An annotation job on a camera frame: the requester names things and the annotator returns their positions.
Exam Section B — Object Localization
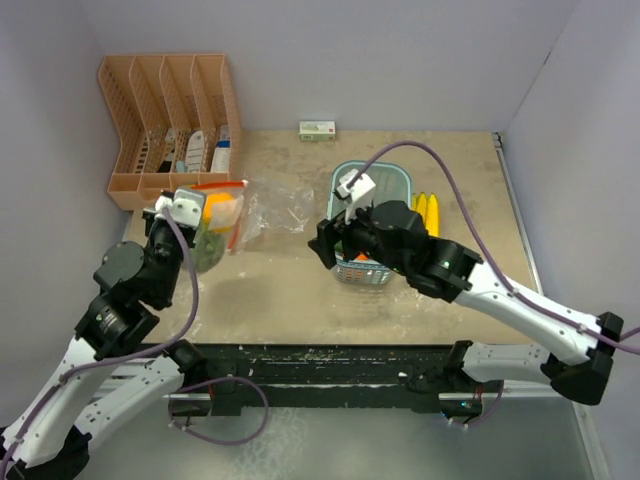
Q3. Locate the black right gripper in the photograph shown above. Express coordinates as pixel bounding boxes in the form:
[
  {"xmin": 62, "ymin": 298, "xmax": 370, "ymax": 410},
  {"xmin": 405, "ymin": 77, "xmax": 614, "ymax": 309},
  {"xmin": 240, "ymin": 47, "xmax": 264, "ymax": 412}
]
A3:
[{"xmin": 309, "ymin": 195, "xmax": 411, "ymax": 275}]

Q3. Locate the orange fruit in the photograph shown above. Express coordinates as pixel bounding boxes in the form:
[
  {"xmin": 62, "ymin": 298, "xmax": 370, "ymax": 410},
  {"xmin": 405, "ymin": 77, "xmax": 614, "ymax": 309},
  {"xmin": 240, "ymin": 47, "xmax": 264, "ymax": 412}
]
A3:
[{"xmin": 202, "ymin": 192, "xmax": 242, "ymax": 232}]

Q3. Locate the yellow banana bunch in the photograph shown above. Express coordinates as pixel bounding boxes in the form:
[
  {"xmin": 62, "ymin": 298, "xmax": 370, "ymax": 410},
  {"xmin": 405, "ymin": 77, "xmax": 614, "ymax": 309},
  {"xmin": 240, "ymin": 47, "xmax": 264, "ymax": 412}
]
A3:
[{"xmin": 411, "ymin": 192, "xmax": 440, "ymax": 237}]

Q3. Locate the clear zip bag orange zipper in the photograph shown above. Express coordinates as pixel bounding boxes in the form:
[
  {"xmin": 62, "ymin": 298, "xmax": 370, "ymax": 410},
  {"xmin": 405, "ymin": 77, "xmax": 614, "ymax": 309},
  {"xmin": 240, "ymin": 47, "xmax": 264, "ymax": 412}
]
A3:
[{"xmin": 190, "ymin": 180, "xmax": 249, "ymax": 274}]

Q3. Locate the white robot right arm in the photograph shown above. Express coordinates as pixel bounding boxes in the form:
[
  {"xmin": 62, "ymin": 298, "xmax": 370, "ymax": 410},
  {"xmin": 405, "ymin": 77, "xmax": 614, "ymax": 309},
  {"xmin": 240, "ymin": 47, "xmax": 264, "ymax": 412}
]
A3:
[{"xmin": 308, "ymin": 200, "xmax": 623, "ymax": 406}]

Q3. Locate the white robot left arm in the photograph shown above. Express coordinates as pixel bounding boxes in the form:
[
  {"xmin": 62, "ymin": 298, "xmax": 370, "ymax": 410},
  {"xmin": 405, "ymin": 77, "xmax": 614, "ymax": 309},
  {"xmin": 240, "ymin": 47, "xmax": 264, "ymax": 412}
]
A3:
[{"xmin": 1, "ymin": 208, "xmax": 206, "ymax": 479}]

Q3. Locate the white bottle in organizer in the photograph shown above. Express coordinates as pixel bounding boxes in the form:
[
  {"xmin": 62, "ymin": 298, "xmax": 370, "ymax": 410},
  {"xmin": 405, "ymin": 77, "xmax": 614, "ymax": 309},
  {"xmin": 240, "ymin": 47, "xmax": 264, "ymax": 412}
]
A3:
[{"xmin": 184, "ymin": 130, "xmax": 206, "ymax": 173}]

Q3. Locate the light blue plastic basket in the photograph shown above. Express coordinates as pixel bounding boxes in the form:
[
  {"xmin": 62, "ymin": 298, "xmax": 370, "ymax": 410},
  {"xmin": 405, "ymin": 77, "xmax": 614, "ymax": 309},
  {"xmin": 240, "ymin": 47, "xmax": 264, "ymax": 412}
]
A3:
[{"xmin": 327, "ymin": 160, "xmax": 412, "ymax": 286}]

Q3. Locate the white blue box in organizer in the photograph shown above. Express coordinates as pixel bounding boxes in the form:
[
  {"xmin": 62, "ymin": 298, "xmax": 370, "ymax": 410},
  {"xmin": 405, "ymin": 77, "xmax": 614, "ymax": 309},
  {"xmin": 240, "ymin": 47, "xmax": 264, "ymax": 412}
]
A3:
[{"xmin": 209, "ymin": 125, "xmax": 231, "ymax": 174}]

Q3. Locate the small green white box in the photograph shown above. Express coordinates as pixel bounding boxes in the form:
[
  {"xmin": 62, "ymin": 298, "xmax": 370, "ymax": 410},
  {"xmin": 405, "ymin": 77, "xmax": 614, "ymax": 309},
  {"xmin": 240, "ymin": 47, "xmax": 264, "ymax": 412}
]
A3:
[{"xmin": 298, "ymin": 120, "xmax": 336, "ymax": 142}]

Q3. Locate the pink plastic file organizer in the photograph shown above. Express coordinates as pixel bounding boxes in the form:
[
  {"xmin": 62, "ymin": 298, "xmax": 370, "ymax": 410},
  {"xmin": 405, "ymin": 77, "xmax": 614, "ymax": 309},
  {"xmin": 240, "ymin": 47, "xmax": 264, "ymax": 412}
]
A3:
[{"xmin": 98, "ymin": 53, "xmax": 243, "ymax": 211}]

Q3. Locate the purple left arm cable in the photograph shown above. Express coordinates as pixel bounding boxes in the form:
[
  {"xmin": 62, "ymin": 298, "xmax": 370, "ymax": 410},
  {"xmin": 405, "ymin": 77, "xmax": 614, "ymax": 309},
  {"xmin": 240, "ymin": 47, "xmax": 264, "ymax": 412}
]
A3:
[{"xmin": 0, "ymin": 209, "xmax": 201, "ymax": 469}]

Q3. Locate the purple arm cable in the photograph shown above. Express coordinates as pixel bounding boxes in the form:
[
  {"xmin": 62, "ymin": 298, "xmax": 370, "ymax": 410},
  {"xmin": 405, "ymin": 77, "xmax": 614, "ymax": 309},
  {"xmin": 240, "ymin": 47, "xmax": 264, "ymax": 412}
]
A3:
[
  {"xmin": 349, "ymin": 141, "xmax": 640, "ymax": 355},
  {"xmin": 0, "ymin": 209, "xmax": 201, "ymax": 469}
]

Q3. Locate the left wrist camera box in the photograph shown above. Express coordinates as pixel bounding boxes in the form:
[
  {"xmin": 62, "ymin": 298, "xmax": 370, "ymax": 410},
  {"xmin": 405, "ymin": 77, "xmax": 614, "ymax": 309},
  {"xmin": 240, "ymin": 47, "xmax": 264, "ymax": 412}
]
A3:
[{"xmin": 154, "ymin": 187, "xmax": 206, "ymax": 229}]

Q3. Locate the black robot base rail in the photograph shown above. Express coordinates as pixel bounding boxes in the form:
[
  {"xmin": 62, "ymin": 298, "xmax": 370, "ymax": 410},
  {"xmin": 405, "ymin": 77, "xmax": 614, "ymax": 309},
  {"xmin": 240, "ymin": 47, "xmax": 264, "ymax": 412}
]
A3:
[{"xmin": 165, "ymin": 340, "xmax": 500, "ymax": 416}]

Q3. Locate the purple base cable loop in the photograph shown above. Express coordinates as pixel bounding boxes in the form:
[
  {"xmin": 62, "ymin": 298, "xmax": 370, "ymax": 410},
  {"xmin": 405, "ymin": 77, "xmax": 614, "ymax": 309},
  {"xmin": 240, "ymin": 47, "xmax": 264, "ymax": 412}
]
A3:
[{"xmin": 167, "ymin": 374, "xmax": 272, "ymax": 446}]

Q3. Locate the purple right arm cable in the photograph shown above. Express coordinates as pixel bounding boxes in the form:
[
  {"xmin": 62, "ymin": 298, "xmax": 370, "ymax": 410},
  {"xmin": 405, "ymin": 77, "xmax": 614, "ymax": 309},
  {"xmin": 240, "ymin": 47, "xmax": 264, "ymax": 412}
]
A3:
[{"xmin": 349, "ymin": 141, "xmax": 640, "ymax": 355}]

